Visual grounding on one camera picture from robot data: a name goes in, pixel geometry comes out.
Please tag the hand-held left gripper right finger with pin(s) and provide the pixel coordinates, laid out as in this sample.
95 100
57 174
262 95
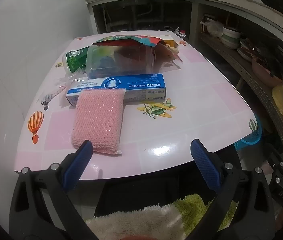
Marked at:
207 166

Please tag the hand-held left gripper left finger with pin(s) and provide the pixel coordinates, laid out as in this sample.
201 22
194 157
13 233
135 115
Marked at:
75 166

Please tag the blue plastic basket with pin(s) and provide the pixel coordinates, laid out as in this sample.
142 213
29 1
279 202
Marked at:
250 140

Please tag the pink mesh sponge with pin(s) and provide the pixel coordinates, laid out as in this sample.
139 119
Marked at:
97 120

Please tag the clear plastic wrapper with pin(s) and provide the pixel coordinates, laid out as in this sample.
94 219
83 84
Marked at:
65 83

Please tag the blue white toothpaste box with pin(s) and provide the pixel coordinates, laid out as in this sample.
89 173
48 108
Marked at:
136 86

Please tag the clear plastic container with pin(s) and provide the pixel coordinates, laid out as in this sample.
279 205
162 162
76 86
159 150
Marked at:
106 57

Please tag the orange clear snack packet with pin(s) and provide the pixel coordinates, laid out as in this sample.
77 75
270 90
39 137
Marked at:
167 53

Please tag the yellow cardboard box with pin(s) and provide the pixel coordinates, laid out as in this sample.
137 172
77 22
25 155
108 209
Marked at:
170 41

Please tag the colourful printed snack bag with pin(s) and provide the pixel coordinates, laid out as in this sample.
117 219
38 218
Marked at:
121 40

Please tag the fluffy cream green garment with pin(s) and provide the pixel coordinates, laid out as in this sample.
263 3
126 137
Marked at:
141 220

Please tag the pink plastic basin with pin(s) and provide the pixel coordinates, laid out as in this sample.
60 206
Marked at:
265 73

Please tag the green plastic bottle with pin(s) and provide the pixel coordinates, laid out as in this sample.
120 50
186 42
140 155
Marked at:
75 60

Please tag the stacked plates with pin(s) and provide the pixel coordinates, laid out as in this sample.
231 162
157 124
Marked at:
245 51

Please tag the white stacked bowls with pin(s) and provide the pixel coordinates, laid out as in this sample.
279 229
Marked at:
231 36

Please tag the white plastic bag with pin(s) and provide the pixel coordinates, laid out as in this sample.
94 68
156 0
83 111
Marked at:
212 27

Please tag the black pot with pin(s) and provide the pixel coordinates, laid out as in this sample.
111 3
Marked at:
167 27

